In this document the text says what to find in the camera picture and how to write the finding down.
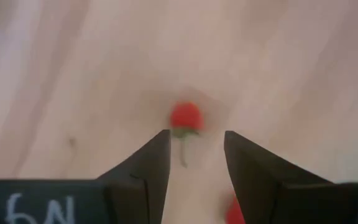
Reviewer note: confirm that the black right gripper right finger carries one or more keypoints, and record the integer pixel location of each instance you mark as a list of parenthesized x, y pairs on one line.
[(253, 174)]

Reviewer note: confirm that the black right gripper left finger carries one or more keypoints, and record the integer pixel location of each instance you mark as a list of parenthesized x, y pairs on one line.
[(148, 168)]

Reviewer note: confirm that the red plastic strawberry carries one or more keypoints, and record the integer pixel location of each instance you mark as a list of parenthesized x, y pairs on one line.
[(186, 116), (234, 213)]

